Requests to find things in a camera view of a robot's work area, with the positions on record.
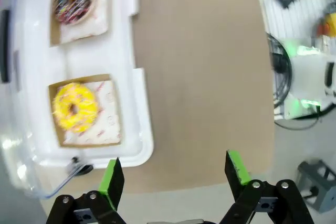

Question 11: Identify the cardboard tray with chocolate donut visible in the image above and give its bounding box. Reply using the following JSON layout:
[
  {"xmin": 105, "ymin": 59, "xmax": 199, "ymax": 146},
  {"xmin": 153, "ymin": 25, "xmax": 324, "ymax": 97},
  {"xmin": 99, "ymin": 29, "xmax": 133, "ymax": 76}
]
[{"xmin": 49, "ymin": 0, "xmax": 113, "ymax": 48}]

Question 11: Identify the black lid handle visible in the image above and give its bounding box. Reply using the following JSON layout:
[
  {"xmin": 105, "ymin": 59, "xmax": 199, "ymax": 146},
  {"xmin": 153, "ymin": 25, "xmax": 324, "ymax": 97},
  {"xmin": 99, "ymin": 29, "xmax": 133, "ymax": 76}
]
[{"xmin": 0, "ymin": 9, "xmax": 11, "ymax": 83}]

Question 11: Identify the yellow sprinkle donut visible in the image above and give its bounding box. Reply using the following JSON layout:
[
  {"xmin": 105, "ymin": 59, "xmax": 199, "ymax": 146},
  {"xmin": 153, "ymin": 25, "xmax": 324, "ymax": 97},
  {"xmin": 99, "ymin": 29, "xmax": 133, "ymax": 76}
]
[{"xmin": 52, "ymin": 82, "xmax": 99, "ymax": 133}]

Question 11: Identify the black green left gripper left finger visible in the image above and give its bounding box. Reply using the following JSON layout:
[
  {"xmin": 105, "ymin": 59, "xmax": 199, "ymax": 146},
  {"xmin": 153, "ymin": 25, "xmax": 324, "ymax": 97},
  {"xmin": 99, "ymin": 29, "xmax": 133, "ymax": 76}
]
[{"xmin": 46, "ymin": 157, "xmax": 127, "ymax": 224}]

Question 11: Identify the grey metal stand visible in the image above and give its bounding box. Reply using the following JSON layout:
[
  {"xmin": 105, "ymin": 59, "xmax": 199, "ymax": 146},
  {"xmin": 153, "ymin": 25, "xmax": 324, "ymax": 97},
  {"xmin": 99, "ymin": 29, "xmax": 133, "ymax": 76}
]
[{"xmin": 296, "ymin": 158, "xmax": 336, "ymax": 213}]

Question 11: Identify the yellow red emergency stop button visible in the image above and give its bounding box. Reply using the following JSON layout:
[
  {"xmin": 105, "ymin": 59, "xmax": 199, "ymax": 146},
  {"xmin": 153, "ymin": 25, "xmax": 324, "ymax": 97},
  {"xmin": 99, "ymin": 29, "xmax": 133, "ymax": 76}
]
[{"xmin": 316, "ymin": 13, "xmax": 336, "ymax": 38}]

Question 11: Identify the chocolate sprinkle donut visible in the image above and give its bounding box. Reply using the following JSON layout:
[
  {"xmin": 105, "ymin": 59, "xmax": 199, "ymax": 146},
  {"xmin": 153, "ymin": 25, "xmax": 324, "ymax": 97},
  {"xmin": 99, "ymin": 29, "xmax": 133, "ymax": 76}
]
[{"xmin": 53, "ymin": 0, "xmax": 95, "ymax": 25}]

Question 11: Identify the smiley paper under yellow donut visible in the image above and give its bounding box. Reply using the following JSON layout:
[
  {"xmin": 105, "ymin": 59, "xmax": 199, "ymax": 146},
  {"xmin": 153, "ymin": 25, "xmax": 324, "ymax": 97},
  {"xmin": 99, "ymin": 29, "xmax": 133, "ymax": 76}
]
[{"xmin": 62, "ymin": 80, "xmax": 123, "ymax": 146}]

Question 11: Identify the cardboard tray with yellow donut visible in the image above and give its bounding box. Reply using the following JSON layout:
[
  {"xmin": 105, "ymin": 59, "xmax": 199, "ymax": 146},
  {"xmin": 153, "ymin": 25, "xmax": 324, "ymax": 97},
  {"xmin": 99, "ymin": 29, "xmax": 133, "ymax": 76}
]
[{"xmin": 48, "ymin": 73, "xmax": 124, "ymax": 148}]

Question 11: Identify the white plastic display case base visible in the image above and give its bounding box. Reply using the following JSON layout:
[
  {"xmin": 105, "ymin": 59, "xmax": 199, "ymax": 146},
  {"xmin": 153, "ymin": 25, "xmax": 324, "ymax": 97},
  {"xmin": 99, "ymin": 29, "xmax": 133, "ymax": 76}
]
[{"xmin": 0, "ymin": 0, "xmax": 154, "ymax": 198}]

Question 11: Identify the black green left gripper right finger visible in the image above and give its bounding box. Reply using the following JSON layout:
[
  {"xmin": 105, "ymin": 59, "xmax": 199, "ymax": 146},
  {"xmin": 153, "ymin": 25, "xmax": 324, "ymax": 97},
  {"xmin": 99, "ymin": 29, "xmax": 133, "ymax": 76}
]
[{"xmin": 219, "ymin": 150, "xmax": 316, "ymax": 224}]

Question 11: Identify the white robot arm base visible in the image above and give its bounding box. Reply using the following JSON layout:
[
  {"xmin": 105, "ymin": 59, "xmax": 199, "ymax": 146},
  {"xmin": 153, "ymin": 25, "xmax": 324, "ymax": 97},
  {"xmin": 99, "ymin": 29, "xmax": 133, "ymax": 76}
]
[{"xmin": 285, "ymin": 50, "xmax": 336, "ymax": 120}]

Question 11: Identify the black cable bundle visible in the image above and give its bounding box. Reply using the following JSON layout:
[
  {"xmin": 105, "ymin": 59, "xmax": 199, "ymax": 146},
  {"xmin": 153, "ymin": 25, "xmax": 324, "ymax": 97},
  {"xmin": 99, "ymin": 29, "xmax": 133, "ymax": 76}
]
[{"xmin": 266, "ymin": 34, "xmax": 323, "ymax": 131}]

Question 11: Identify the smiley paper under chocolate donut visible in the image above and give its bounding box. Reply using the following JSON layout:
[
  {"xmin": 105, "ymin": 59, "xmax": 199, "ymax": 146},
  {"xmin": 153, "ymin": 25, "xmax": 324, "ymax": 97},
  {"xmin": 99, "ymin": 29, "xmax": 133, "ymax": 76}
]
[{"xmin": 59, "ymin": 0, "xmax": 109, "ymax": 44}]

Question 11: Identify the black lid hinge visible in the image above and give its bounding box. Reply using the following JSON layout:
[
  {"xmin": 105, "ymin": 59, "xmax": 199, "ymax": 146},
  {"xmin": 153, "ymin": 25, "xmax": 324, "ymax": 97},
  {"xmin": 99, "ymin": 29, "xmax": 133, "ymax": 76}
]
[{"xmin": 67, "ymin": 157, "xmax": 94, "ymax": 176}]

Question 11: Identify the clear plastic case lid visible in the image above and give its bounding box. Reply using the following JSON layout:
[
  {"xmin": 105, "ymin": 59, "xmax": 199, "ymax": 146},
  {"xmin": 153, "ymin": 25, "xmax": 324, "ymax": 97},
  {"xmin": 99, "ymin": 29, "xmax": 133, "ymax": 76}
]
[{"xmin": 0, "ymin": 126, "xmax": 89, "ymax": 200}]

